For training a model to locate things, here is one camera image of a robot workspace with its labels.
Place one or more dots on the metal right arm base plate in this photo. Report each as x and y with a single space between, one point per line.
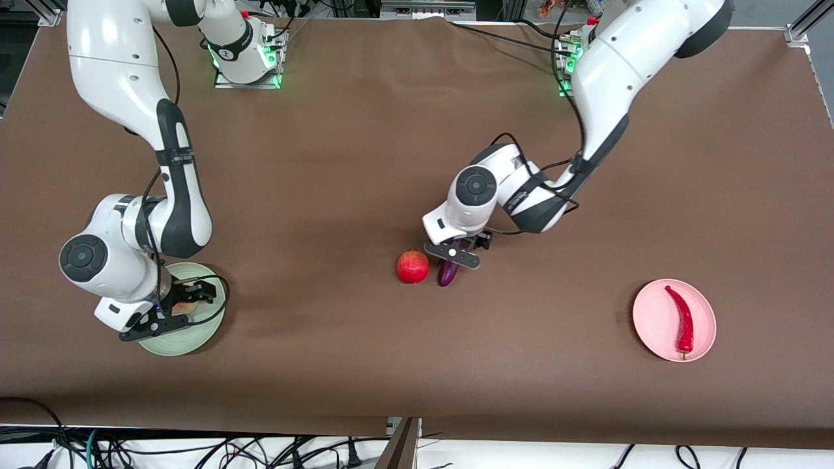
228 83

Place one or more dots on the dark table leg bar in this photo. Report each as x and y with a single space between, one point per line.
401 446

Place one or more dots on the red pomegranate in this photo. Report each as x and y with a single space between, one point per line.
413 267

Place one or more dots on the red chili pepper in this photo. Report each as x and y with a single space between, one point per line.
684 319

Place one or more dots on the pale green round plate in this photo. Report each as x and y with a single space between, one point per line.
202 332

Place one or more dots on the pink round plate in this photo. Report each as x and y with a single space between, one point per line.
651 319

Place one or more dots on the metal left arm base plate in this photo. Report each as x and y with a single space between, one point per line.
564 88

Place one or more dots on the long purple eggplant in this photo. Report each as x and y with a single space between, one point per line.
447 277

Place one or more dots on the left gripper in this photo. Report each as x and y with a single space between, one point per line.
483 240

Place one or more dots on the aluminium frame profile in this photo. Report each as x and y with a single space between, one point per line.
805 29
49 16

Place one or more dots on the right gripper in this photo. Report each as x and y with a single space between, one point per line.
184 298

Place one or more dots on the grey control box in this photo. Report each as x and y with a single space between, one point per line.
427 10

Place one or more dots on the small tan peach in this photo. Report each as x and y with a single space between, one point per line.
184 307

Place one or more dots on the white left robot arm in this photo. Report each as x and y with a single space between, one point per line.
612 71

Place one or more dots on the brown table cover mat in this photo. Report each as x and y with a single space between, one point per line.
326 163

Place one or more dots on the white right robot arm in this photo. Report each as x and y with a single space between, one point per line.
117 85

